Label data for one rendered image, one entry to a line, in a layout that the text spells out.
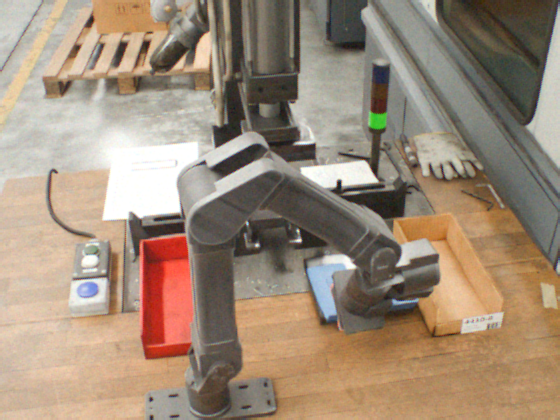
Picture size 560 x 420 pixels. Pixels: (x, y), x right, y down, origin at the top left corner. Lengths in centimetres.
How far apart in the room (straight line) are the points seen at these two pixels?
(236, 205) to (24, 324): 61
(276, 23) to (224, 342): 51
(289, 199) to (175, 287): 50
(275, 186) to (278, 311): 47
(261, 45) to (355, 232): 39
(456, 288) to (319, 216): 49
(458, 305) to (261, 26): 60
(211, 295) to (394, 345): 40
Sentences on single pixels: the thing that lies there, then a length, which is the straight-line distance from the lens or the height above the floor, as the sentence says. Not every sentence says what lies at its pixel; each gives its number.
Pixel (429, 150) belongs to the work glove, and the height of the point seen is 92.
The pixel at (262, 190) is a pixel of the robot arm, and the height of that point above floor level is 132.
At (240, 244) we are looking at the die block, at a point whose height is 93.
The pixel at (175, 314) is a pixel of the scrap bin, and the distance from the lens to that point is 121.
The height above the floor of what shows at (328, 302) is 92.
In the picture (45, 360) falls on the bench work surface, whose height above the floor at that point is 90.
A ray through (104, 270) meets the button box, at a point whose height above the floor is 93.
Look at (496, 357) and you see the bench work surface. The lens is 118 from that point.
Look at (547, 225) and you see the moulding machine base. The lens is 153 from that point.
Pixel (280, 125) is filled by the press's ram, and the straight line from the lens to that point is 117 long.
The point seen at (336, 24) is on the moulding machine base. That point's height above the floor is 20.
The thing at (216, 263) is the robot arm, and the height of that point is 121.
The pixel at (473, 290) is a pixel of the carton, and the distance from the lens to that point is 128.
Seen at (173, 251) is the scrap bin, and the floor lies 93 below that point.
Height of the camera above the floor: 175
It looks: 36 degrees down
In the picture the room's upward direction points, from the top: 1 degrees counter-clockwise
